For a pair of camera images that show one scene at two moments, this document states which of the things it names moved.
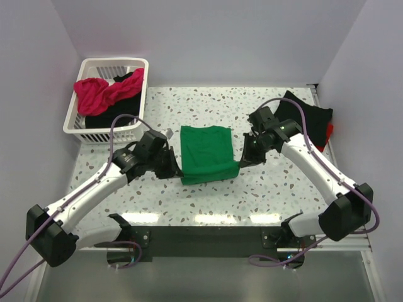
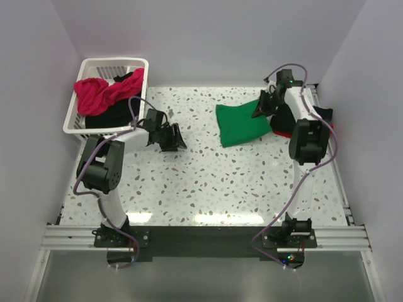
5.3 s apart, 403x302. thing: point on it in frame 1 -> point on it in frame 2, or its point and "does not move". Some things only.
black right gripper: x=249 y=158 -> x=262 y=109
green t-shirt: x=206 y=155 -> x=236 y=125
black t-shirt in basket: x=129 y=106 does not move
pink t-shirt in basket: x=94 y=94 does not move
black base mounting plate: x=206 y=241 does not move
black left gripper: x=172 y=170 -> x=175 y=140
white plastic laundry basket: x=106 y=87 does not move
